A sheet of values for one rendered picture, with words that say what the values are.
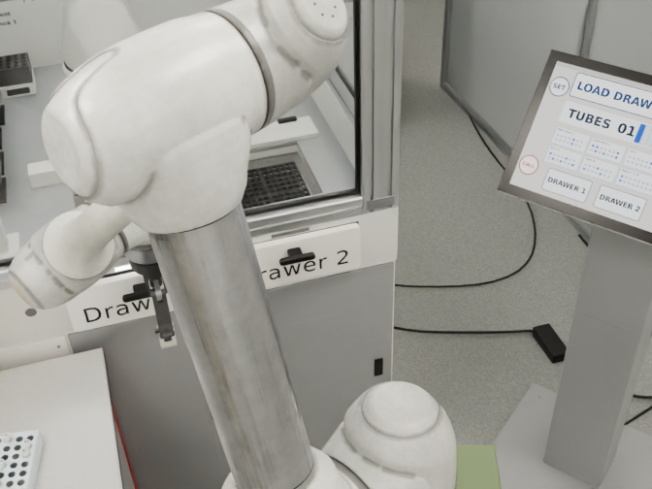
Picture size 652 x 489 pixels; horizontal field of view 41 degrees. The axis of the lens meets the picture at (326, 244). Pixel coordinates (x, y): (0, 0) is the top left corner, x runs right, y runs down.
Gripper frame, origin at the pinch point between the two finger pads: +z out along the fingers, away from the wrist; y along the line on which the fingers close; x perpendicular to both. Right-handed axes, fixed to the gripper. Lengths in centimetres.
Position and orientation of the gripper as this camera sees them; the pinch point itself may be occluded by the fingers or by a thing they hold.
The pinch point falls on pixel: (162, 313)
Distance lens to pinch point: 167.7
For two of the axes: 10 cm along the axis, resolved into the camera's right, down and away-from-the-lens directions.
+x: -9.6, 2.1, -2.1
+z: -0.3, 6.3, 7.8
